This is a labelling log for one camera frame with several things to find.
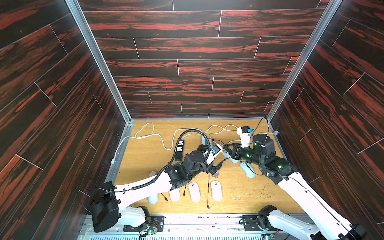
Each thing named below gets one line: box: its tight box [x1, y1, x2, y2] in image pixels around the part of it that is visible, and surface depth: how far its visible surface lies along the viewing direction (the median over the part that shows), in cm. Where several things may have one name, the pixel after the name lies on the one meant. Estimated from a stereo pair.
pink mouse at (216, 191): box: [211, 180, 222, 202], surface depth 84 cm
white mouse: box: [147, 193, 159, 205], surface depth 82 cm
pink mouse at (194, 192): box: [188, 182, 201, 203], surface depth 84 cm
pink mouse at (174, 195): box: [169, 188, 180, 202], surface depth 84 cm
